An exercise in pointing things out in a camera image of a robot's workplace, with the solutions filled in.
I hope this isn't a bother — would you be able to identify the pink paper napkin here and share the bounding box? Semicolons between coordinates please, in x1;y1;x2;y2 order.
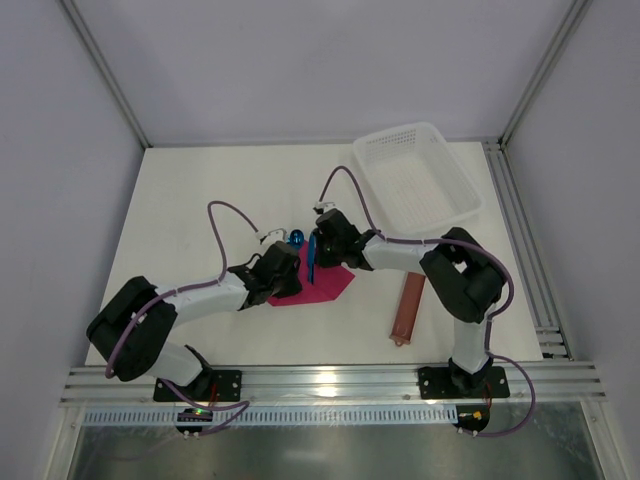
267;242;355;307

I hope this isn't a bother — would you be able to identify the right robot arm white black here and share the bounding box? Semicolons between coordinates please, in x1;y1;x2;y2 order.
313;208;509;400

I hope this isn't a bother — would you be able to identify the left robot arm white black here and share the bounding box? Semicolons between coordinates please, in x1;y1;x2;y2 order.
86;241;302;401

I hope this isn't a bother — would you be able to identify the white plastic basket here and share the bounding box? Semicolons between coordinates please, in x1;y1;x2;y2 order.
353;122;485;237

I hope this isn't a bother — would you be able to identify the brown utensil tray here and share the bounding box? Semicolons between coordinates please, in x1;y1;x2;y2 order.
389;273;426;347

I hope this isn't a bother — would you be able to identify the left controller board black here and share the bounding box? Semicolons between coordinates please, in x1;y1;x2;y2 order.
176;407;213;440

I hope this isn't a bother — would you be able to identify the controller board black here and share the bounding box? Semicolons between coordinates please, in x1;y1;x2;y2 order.
176;407;213;440
454;409;490;436

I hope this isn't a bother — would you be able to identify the right controller board black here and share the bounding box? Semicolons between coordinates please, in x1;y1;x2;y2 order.
454;409;490;436

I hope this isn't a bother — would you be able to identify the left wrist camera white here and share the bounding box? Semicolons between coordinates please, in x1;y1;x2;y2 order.
255;228;287;246

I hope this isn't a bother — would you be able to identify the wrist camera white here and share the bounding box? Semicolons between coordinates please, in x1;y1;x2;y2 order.
313;200;336;215
255;228;287;246

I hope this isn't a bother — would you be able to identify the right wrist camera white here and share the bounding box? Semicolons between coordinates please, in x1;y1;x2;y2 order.
313;200;336;215

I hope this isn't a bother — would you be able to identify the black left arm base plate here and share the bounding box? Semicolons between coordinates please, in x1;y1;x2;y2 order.
153;369;243;403

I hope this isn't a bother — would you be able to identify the white slotted cable duct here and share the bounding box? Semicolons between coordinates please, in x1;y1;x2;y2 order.
83;404;457;427

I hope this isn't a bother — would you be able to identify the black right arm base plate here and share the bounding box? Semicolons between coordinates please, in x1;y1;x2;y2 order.
417;366;511;400

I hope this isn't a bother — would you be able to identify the right side aluminium rail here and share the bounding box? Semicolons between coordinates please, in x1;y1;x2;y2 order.
482;142;574;361

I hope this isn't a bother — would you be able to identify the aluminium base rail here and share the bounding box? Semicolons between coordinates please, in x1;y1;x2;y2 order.
60;361;606;407

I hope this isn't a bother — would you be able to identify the left aluminium frame post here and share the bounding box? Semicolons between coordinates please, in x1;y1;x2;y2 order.
57;0;152;150

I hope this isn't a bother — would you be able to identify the aluminium frame post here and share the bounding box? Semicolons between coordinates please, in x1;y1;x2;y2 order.
498;0;592;149
57;0;152;150

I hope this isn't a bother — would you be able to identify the right aluminium frame post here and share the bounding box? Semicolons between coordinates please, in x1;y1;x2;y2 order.
498;0;592;149

